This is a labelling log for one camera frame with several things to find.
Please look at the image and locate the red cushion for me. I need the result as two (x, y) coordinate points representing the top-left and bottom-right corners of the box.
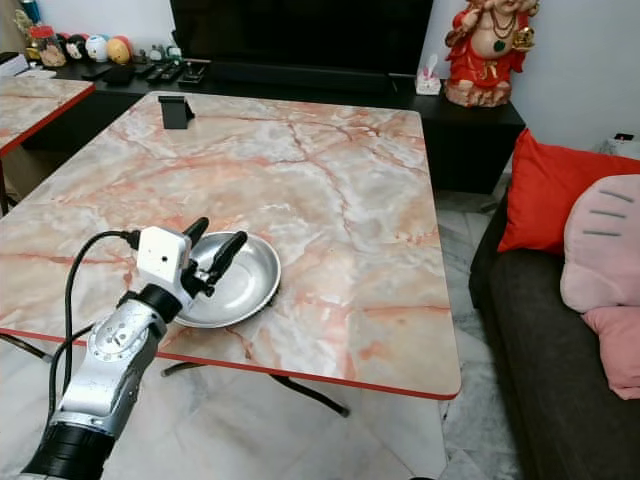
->
(497, 127), (640, 255)

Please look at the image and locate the shallow metal bowl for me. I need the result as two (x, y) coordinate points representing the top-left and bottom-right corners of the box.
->
(175, 231), (282, 330)

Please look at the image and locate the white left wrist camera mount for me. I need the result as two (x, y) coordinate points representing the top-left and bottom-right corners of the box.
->
(134, 225), (192, 288)

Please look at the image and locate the dark grey sofa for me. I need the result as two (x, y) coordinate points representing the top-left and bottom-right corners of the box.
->
(467, 194), (640, 480)

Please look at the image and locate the white round toy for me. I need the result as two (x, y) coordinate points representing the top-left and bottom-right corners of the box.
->
(85, 34), (110, 63)

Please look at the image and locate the black table leg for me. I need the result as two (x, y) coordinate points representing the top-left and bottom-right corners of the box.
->
(268, 371), (352, 419)

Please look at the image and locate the black remote control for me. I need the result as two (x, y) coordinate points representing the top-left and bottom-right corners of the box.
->
(148, 60), (187, 85)

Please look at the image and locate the yellow orange round toy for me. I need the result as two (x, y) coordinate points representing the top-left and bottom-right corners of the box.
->
(106, 35), (133, 66)

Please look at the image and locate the pink cushion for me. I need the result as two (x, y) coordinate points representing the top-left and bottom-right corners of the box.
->
(581, 304), (640, 402)

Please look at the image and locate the red laughing buddha statue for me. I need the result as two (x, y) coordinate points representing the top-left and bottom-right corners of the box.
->
(442, 0), (542, 109)

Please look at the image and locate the pink plush pillow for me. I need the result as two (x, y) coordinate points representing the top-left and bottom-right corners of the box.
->
(559, 174), (640, 314)

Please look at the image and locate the black television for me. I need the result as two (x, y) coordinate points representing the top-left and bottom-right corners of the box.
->
(169, 0), (436, 79)

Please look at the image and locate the glass jar red lid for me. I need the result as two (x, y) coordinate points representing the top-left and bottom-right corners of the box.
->
(30, 24), (63, 67)

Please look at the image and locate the black phone stand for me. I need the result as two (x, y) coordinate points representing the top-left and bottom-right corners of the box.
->
(157, 94), (197, 131)

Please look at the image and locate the white tissue box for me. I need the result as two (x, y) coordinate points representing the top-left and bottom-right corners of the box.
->
(414, 52), (444, 97)

